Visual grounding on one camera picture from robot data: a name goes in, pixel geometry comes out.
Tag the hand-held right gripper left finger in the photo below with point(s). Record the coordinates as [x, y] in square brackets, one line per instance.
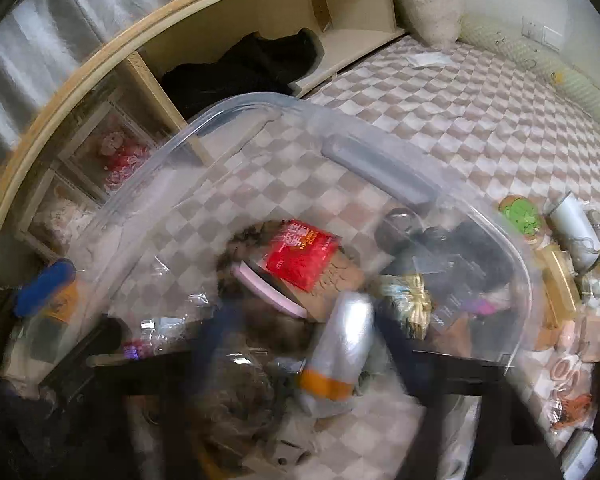
[180, 371]

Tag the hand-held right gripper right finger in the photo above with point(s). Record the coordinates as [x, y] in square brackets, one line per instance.
[455, 377]

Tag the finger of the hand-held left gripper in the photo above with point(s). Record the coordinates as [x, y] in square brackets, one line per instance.
[45, 287]
[87, 355]

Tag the silver tube orange band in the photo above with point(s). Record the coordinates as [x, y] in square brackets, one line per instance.
[342, 345]

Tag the white charger adapter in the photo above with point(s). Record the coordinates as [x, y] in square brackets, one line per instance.
[582, 452]

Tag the brown leather card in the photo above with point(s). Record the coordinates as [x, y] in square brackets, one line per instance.
[330, 285]

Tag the red snack packet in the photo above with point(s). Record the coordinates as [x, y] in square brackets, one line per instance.
[300, 255]

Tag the clear plastic storage bin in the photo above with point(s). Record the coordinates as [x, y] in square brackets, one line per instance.
[330, 160]

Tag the black product box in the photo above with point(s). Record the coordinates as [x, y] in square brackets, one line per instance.
[450, 310]

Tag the purple small device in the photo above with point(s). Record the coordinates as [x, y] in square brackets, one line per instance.
[486, 307]

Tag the gold ribbon bundle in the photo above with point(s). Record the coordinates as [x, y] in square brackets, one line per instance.
[405, 305]

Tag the round cork coaster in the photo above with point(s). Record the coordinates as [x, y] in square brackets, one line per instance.
[545, 339]

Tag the pink scissors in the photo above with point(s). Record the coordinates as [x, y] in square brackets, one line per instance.
[566, 375]

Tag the pink egg-shaped sponge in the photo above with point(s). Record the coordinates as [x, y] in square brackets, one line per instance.
[566, 335]

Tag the black monocular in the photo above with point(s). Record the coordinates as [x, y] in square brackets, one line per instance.
[430, 240]

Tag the pink square compact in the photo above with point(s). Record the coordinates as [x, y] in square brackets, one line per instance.
[591, 339]

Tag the yellow translucent case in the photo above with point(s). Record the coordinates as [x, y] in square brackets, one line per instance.
[560, 280]

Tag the brown fluffy headband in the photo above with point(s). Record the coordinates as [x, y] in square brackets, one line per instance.
[240, 240]

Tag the red white plush toy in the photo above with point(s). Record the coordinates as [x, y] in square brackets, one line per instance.
[122, 157]

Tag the green frog coaster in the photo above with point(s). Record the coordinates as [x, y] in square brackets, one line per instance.
[521, 217]

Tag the white thermos cup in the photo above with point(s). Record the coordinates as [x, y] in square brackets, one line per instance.
[575, 230]

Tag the wooden bedside shelf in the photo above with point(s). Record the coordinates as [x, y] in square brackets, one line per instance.
[130, 75]

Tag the grey curtain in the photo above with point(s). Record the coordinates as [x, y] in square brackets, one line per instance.
[55, 25]

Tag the black cloth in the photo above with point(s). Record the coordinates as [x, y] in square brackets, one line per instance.
[245, 70]

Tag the white paper slip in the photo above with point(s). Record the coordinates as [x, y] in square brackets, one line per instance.
[429, 59]

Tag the long green bolster pillow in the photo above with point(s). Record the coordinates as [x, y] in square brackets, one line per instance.
[545, 67]

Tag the fluffy cream pillow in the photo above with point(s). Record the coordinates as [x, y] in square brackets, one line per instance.
[427, 0]

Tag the white wall socket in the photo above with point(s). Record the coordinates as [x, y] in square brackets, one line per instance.
[552, 37]
[531, 29]

